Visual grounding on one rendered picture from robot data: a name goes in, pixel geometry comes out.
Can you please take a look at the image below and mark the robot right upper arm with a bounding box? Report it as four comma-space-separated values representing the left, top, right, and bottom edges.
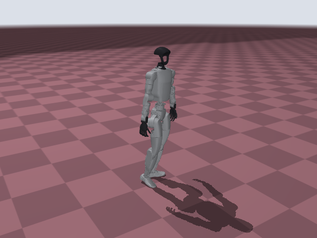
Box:
145, 70, 157, 102

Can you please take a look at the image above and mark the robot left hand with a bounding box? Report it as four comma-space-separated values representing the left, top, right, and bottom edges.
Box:
169, 104, 177, 121

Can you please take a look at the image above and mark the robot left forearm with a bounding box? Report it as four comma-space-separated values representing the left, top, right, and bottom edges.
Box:
169, 93, 176, 108

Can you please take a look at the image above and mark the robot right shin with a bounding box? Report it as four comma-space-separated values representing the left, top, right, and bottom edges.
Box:
144, 149, 158, 179

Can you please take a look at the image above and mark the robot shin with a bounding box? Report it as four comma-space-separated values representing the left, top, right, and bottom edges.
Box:
151, 146, 164, 173
144, 149, 158, 179

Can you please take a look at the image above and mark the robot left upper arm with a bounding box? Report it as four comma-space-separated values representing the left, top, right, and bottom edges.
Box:
170, 69, 175, 94

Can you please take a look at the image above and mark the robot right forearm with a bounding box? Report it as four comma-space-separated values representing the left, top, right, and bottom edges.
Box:
141, 94, 151, 121

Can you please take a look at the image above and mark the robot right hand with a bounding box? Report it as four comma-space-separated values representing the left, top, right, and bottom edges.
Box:
139, 117, 151, 137

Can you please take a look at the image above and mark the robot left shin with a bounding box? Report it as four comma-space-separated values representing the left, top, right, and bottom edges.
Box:
151, 146, 164, 173

